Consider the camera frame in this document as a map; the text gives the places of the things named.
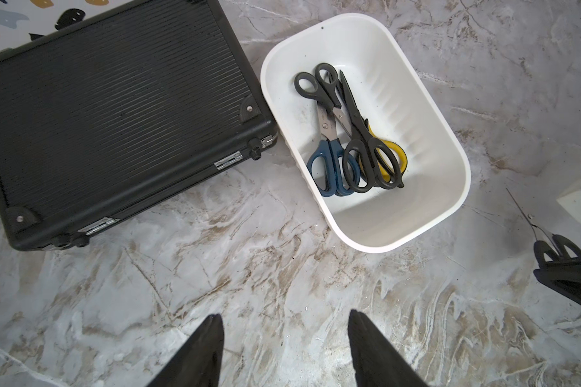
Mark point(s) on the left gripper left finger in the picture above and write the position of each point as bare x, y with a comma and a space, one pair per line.
198, 362

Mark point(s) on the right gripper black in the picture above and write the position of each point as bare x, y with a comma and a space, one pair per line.
563, 277

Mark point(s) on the long all-black scissors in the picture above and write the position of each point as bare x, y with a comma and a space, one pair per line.
361, 156

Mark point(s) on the white plastic storage box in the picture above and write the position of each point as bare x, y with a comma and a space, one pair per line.
394, 105

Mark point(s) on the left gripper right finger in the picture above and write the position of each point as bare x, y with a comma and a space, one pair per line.
375, 360

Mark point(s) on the small black thin scissors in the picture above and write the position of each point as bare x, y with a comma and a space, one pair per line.
548, 246

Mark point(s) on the blue handled scissors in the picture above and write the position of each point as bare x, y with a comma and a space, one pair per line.
332, 180

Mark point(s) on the yellow handled scissors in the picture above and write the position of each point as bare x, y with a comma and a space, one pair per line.
401, 157

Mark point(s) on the black ribbed hard case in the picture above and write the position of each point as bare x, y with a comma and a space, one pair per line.
117, 113

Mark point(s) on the black handled steel scissors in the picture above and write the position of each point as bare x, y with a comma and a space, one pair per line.
322, 88

